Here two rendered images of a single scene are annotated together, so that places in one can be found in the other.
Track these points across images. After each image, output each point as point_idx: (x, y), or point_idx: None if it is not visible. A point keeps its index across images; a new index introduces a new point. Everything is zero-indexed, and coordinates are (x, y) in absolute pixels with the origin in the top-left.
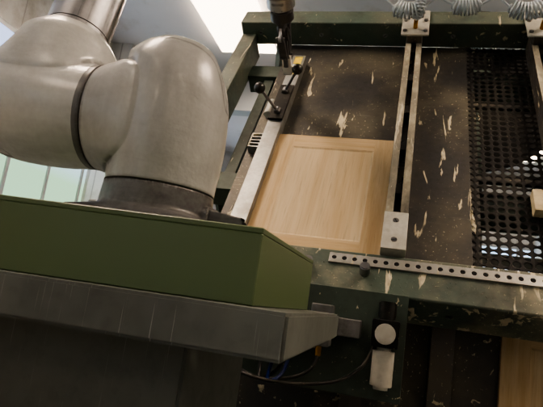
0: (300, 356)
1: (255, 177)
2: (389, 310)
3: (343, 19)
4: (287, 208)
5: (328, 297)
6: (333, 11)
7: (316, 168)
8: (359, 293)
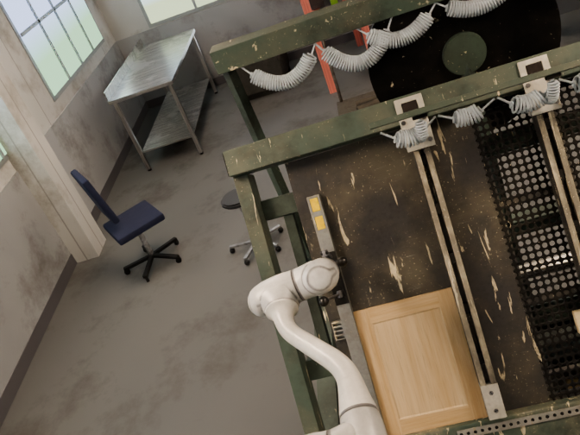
0: None
1: (365, 376)
2: None
3: (335, 137)
4: (402, 392)
5: None
6: (317, 123)
7: (403, 342)
8: None
